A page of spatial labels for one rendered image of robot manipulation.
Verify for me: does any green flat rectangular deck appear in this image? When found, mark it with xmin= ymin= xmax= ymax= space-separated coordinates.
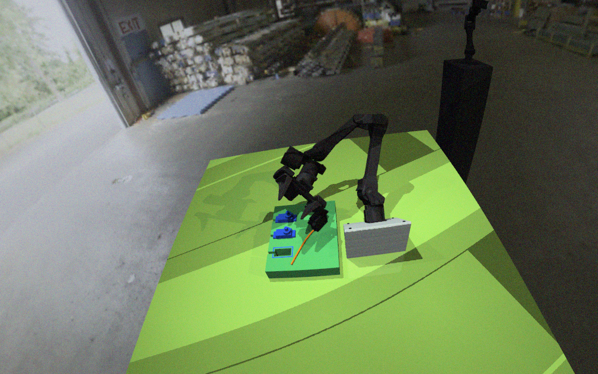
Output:
xmin=265 ymin=201 xmax=340 ymax=278

